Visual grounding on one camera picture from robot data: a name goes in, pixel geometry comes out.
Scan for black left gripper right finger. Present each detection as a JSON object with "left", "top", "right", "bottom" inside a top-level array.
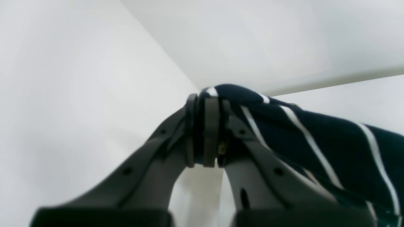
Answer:
[{"left": 204, "top": 97, "right": 375, "bottom": 227}]

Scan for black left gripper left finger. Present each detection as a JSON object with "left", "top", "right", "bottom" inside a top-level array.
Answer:
[{"left": 30, "top": 94, "right": 198, "bottom": 227}]

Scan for navy white striped t-shirt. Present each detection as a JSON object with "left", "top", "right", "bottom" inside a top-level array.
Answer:
[{"left": 200, "top": 84, "right": 404, "bottom": 227}]

